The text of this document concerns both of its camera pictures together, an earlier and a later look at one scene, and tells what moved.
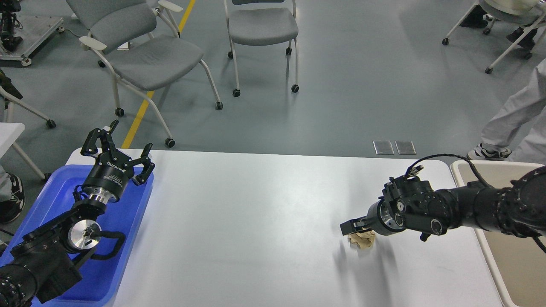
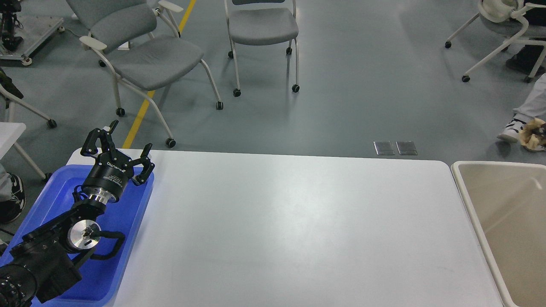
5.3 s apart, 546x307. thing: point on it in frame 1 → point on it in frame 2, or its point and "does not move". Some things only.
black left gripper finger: [139, 179] does not move
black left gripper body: [109, 178] does not move
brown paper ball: [364, 239] → [532, 134]
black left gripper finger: [90, 146] does not move
